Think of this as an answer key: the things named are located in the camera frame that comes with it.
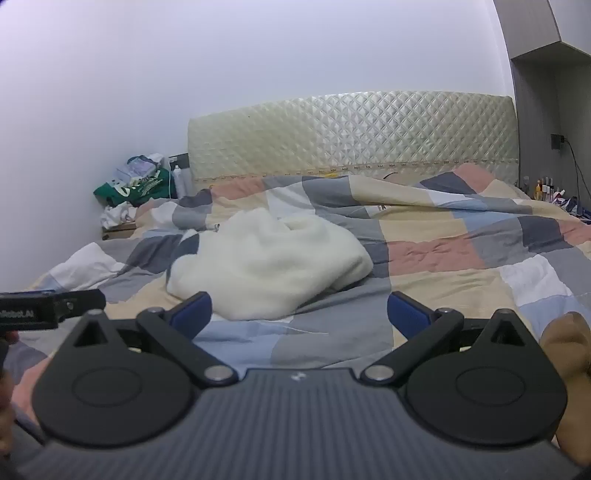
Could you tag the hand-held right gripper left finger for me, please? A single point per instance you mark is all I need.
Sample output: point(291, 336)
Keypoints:
point(194, 311)

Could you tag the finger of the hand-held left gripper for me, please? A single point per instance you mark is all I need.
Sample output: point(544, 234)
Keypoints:
point(81, 302)

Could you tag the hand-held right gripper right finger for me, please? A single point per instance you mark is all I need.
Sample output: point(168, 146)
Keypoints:
point(406, 313)

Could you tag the white knit sweater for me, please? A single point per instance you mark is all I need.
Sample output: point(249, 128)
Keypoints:
point(277, 263)

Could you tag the person's left hand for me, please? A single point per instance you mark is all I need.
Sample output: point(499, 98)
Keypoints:
point(8, 337)

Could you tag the checkered patchwork quilt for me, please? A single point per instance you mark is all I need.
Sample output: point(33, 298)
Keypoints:
point(438, 258)

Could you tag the wooden nightstand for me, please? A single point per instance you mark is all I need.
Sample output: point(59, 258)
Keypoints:
point(117, 231)

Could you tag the crumpled white cloth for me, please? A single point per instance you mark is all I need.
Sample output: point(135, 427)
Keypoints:
point(117, 214)

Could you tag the white plastic bottle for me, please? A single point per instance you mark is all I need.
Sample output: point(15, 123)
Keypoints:
point(179, 182)

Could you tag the clear plastic bag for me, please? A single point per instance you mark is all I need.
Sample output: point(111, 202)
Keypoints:
point(136, 167)

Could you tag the group of toiletry bottles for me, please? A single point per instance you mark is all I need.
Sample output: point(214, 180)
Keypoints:
point(545, 189)

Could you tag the cream quilted headboard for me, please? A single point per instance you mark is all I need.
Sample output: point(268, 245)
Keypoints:
point(351, 134)

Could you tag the black wall socket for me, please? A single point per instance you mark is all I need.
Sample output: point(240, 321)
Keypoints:
point(556, 141)

